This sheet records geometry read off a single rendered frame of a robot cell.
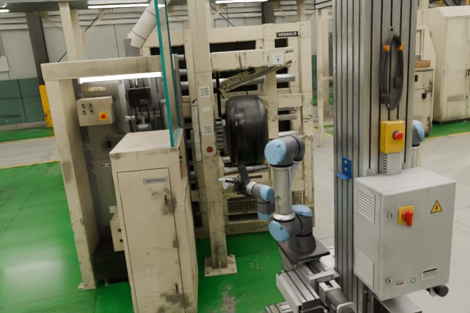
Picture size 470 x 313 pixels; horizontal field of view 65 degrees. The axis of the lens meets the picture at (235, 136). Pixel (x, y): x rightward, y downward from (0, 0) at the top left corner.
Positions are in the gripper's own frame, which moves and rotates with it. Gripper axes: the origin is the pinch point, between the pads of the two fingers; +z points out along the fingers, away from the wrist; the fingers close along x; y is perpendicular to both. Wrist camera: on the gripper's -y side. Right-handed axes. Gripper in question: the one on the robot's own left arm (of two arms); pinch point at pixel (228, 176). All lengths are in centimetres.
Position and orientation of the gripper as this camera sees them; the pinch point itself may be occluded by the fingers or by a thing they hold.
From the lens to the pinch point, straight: 223.3
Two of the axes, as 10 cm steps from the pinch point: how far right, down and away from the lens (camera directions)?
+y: -0.3, 9.9, 1.5
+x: 7.5, -0.7, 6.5
